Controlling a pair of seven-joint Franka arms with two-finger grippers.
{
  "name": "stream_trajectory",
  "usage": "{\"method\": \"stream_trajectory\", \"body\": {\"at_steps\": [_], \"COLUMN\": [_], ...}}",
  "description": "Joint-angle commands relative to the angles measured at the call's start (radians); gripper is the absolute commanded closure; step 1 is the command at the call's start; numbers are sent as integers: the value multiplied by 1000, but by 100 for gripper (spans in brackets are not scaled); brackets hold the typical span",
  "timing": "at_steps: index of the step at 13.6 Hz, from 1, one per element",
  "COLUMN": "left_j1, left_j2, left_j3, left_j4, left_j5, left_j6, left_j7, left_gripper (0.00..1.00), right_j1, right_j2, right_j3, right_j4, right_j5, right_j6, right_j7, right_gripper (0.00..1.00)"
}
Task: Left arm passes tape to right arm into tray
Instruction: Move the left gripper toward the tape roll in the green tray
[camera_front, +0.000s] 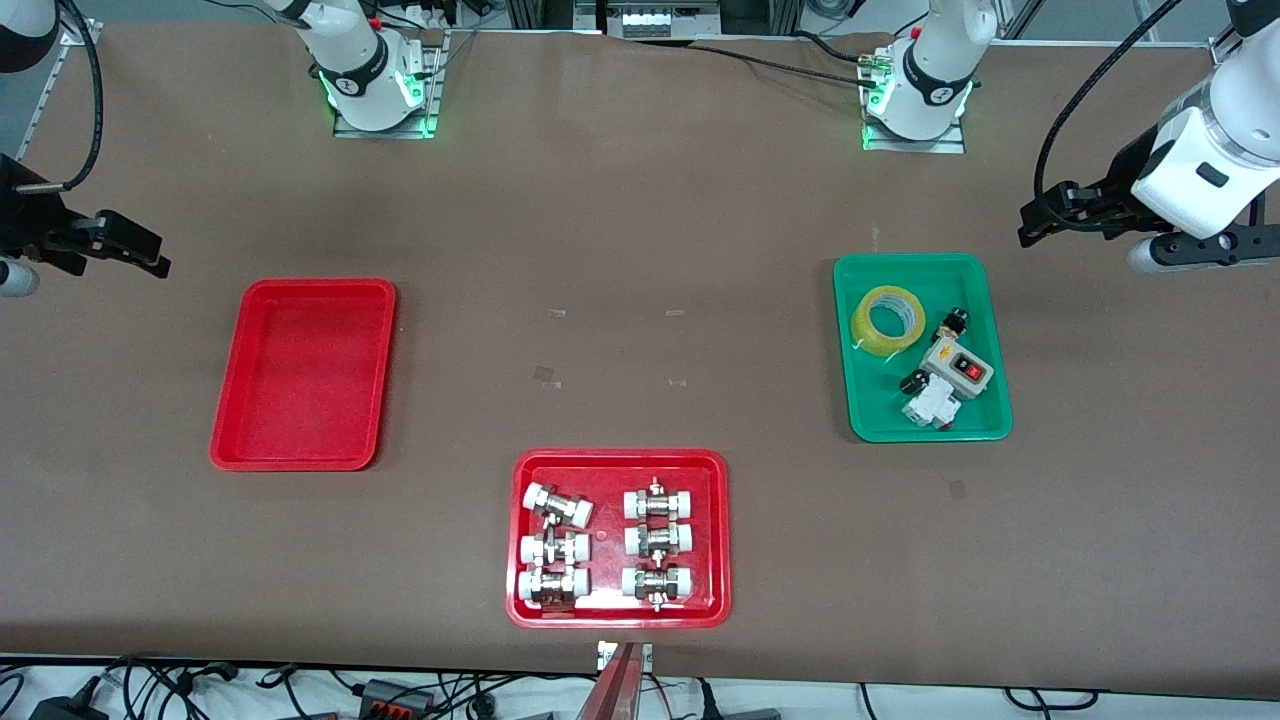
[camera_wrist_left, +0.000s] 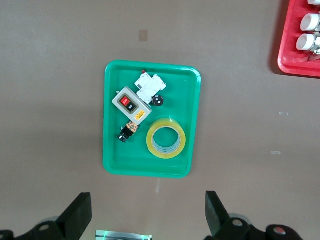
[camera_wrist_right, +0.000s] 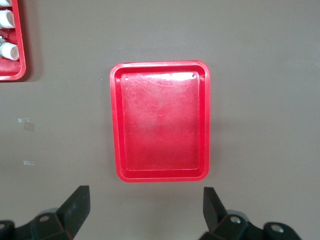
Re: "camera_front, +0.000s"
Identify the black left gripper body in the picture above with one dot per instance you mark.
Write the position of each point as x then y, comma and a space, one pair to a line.
1122, 180

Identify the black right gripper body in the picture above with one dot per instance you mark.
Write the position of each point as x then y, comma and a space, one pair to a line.
28, 212

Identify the yellow tape roll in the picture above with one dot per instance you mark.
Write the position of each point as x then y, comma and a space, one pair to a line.
885, 345

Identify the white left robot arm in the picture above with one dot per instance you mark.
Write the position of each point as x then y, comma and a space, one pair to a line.
930, 60

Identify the empty red plastic tray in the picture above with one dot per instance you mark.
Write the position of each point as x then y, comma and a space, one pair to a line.
300, 380

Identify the green plastic tray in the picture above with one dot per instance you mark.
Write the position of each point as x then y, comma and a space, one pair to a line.
880, 405

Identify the red tray with fittings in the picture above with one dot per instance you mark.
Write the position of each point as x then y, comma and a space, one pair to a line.
610, 470

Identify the small black motor component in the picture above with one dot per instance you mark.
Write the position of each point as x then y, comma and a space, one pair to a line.
952, 324

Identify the aluminium corner profile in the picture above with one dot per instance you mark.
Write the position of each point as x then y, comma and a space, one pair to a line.
1222, 50

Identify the black round buzzer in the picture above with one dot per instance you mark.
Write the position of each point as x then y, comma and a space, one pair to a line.
911, 382

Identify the white circuit breaker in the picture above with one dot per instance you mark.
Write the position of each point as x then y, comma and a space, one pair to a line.
930, 405

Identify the white terminal block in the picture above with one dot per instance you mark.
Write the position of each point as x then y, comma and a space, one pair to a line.
660, 22

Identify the black power adapter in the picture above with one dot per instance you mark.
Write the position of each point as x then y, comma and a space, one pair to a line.
65, 708

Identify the white-capped metal pipe fitting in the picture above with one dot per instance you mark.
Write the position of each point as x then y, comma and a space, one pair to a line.
657, 582
658, 540
555, 548
660, 503
553, 583

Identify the tilted white-capped pipe fitting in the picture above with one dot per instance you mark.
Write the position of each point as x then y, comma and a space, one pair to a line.
557, 505

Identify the black orange terminal strip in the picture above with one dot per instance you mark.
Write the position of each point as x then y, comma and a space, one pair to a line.
395, 695

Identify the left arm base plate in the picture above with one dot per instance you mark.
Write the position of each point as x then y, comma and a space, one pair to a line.
915, 147

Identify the grey on-off switch box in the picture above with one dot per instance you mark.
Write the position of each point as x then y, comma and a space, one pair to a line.
955, 365

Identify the aluminium table edge bracket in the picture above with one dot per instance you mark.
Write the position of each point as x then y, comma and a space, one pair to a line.
80, 33

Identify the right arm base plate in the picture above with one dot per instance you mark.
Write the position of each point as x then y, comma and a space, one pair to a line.
380, 133

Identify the aluminium frame rack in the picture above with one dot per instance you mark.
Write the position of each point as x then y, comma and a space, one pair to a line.
520, 12

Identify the aluminium camera mount post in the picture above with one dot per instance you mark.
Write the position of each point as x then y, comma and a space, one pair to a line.
615, 690

